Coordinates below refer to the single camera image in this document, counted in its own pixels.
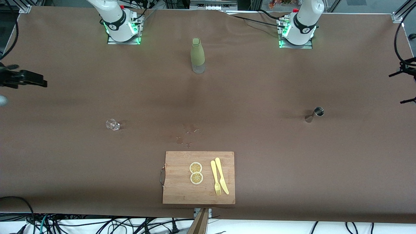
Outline black cable tangle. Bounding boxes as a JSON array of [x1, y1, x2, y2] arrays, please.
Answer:
[[45, 216, 182, 234]]

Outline brown table cover sheet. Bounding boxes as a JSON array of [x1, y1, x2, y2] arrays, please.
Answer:
[[0, 6, 416, 224]]

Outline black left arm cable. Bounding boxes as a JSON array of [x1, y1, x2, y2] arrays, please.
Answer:
[[394, 16, 416, 65]]

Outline wooden cutting board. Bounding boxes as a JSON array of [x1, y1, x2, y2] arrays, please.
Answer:
[[162, 151, 236, 205]]

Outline spilled liquid drops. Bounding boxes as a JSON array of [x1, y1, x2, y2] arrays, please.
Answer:
[[175, 124, 202, 148]]

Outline wooden post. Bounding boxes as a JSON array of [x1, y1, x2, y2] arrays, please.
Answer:
[[188, 209, 209, 234]]

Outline grey metal rack unit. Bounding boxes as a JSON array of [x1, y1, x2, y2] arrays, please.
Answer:
[[189, 0, 238, 12]]

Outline yellow plastic fork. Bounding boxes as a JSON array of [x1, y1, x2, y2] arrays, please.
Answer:
[[210, 160, 222, 196]]

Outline black looped floor cable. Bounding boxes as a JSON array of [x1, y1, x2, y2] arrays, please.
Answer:
[[0, 196, 35, 234]]

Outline aluminium frame profile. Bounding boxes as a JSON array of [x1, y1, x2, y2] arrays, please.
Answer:
[[392, 0, 416, 23]]

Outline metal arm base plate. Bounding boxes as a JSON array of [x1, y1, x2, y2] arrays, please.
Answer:
[[279, 18, 313, 49], [107, 15, 142, 45]]

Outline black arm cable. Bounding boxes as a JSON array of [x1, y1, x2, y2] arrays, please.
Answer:
[[394, 16, 416, 65], [0, 0, 19, 60]]

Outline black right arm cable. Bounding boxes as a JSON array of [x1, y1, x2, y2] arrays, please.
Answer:
[[0, 0, 19, 60]]

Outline metal mounting bracket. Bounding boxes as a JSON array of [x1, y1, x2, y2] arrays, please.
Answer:
[[194, 208, 212, 219]]

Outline green sleeved glass bottle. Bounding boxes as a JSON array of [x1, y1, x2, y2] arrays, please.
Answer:
[[190, 38, 206, 74]]

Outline black cable on table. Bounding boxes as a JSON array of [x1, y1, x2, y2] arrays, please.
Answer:
[[224, 9, 288, 29]]

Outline yellow plastic knife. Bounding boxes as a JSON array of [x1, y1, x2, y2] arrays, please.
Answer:
[[215, 157, 229, 195]]

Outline steel double jigger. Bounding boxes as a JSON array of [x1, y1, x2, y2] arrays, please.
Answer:
[[305, 107, 325, 123]]

